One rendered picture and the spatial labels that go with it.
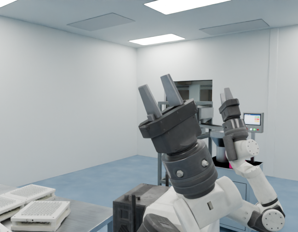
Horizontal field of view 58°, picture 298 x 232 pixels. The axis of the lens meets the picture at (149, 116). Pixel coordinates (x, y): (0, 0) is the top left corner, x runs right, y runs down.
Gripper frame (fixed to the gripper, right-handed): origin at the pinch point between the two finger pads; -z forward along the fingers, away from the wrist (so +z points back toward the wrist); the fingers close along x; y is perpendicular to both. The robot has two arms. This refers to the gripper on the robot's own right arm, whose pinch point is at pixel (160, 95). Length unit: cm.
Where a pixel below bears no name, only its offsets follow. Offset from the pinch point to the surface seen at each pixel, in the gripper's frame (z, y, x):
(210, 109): 96, -267, 276
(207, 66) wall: 48, -383, 430
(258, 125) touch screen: 109, -157, 230
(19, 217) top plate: 41, -125, -27
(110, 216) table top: 68, -114, 14
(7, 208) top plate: 38, -141, -30
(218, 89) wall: 102, -365, 417
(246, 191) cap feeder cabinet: 160, -154, 170
